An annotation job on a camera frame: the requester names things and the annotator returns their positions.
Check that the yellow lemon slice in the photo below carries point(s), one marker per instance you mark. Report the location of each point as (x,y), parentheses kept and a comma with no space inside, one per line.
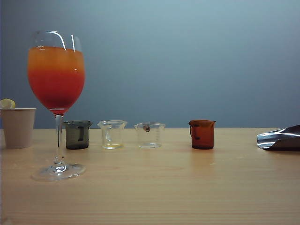
(6,103)

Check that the clear measuring cup brown spot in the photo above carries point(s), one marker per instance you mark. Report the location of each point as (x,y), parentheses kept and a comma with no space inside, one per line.
(150,138)

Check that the clear measuring cup yellow residue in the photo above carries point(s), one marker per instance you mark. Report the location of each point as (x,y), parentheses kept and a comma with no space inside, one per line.
(113,134)

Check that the amber small measuring cup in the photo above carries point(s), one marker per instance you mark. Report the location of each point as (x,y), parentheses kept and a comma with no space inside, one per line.
(204,137)

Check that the grey smoked small measuring cup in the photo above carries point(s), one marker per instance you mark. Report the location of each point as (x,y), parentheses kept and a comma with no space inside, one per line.
(72,138)

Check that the beige paper cup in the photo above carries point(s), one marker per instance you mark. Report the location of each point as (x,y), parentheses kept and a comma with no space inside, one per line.
(18,127)

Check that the wine glass with orange-red drink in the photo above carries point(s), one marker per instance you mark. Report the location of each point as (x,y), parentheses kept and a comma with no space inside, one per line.
(56,77)

